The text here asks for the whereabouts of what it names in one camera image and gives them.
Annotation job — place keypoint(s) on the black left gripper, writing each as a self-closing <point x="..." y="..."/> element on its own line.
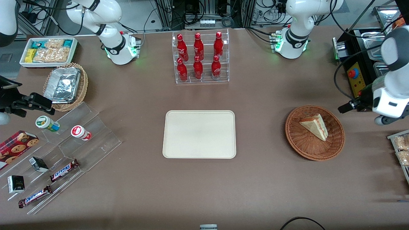
<point x="365" y="97"/>

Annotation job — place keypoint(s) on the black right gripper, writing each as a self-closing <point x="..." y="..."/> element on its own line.
<point x="7" y="99"/>

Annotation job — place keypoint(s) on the triangular sandwich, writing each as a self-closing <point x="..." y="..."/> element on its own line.
<point x="315" y="126"/>

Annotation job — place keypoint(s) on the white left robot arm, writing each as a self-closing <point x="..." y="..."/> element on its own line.
<point x="297" y="35"/>

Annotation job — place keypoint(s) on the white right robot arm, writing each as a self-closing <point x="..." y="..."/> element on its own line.
<point x="111" y="41"/>

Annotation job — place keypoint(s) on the light wicker basket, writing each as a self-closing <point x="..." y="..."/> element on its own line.
<point x="83" y="86"/>

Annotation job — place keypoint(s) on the grey tray with snacks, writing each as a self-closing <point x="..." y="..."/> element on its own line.
<point x="391" y="136"/>

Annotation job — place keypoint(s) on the round brown wicker basket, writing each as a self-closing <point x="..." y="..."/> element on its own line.
<point x="303" y="143"/>

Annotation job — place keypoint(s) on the steel tray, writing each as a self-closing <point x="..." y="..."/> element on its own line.
<point x="385" y="14"/>

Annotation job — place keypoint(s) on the cream plastic tray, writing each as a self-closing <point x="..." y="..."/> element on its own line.
<point x="199" y="134"/>

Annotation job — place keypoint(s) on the green lid yogurt bottle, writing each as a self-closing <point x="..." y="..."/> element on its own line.
<point x="47" y="123"/>

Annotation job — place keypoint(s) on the silver foil container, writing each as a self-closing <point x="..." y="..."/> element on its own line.
<point x="62" y="84"/>

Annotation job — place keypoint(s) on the black control box yellow panel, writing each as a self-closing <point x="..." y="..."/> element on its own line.
<point x="356" y="76"/>

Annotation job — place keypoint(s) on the white rectangular snack bin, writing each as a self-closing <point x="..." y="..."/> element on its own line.
<point x="48" y="65"/>

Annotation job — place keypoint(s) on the yellow snack packet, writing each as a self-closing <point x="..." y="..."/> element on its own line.
<point x="30" y="56"/>

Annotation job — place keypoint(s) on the large clear bag of crackers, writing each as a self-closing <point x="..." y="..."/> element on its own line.
<point x="52" y="55"/>

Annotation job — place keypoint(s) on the red lid yogurt bottle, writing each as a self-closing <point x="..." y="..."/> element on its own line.
<point x="80" y="132"/>

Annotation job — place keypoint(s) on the steel pan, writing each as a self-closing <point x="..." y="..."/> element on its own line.
<point x="381" y="68"/>
<point x="375" y="43"/>

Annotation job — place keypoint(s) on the red plaid cookie box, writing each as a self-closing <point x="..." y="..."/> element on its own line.
<point x="16" y="148"/>

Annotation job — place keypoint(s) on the teal snack packet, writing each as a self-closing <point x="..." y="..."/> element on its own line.
<point x="67" y="42"/>
<point x="39" y="44"/>

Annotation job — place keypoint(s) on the small black box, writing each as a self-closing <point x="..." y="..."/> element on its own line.
<point x="16" y="184"/>
<point x="39" y="164"/>

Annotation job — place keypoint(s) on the clear bag of biscuits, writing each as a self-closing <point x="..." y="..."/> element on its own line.
<point x="404" y="158"/>
<point x="402" y="142"/>

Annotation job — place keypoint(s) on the clear acrylic stepped shelf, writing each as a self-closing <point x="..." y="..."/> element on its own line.
<point x="96" y="140"/>

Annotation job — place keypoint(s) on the brown Snickers bar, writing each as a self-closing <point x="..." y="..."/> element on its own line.
<point x="64" y="170"/>
<point x="34" y="196"/>

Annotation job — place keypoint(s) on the red cola bottle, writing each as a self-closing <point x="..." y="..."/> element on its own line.
<point x="198" y="69"/>
<point x="216" y="68"/>
<point x="218" y="44"/>
<point x="182" y="71"/>
<point x="181" y="47"/>
<point x="198" y="46"/>

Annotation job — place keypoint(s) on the clear acrylic bottle rack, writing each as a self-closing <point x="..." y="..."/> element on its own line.
<point x="206" y="80"/>

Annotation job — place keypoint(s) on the white power strip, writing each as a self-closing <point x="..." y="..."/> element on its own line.
<point x="207" y="23"/>

